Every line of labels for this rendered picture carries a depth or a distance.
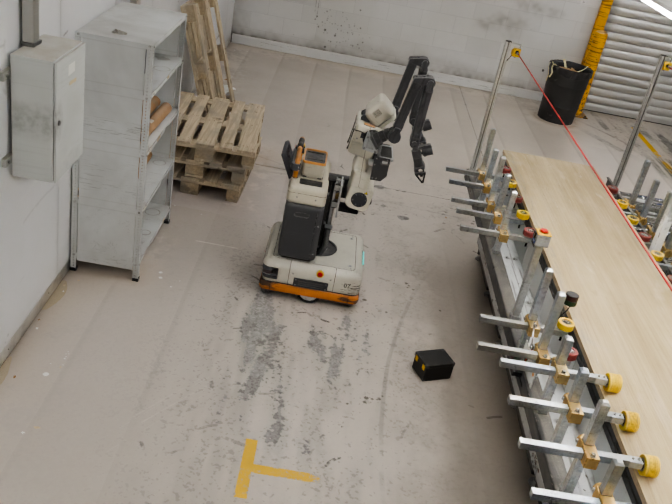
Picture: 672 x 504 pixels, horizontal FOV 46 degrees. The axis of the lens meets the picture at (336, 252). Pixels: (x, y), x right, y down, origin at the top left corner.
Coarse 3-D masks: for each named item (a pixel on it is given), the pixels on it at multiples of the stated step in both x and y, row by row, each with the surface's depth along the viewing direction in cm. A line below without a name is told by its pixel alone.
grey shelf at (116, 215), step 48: (96, 48) 438; (144, 48) 437; (96, 96) 452; (144, 96) 450; (96, 144) 466; (144, 144) 464; (96, 192) 480; (144, 192) 482; (96, 240) 496; (144, 240) 530
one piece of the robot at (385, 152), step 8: (384, 144) 513; (384, 152) 500; (392, 152) 503; (376, 160) 491; (384, 160) 491; (392, 160) 491; (376, 168) 494; (384, 168) 493; (376, 176) 496; (384, 176) 496
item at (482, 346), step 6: (480, 342) 358; (480, 348) 357; (486, 348) 357; (492, 348) 357; (498, 348) 357; (504, 348) 357; (510, 348) 358; (516, 348) 359; (504, 354) 358; (510, 354) 358; (516, 354) 358; (522, 354) 358; (528, 354) 357; (534, 354) 357; (552, 354) 360
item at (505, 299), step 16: (464, 176) 602; (480, 192) 561; (480, 208) 536; (480, 224) 517; (496, 256) 475; (496, 272) 457; (496, 288) 447; (512, 304) 427; (512, 336) 399; (528, 384) 364; (528, 416) 351; (544, 416) 345; (544, 432) 335; (544, 464) 320; (560, 464) 319; (544, 480) 317; (560, 480) 310
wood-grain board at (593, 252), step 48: (528, 192) 523; (576, 192) 539; (576, 240) 468; (624, 240) 481; (576, 288) 413; (624, 288) 423; (576, 336) 374; (624, 336) 378; (624, 384) 342; (624, 432) 312
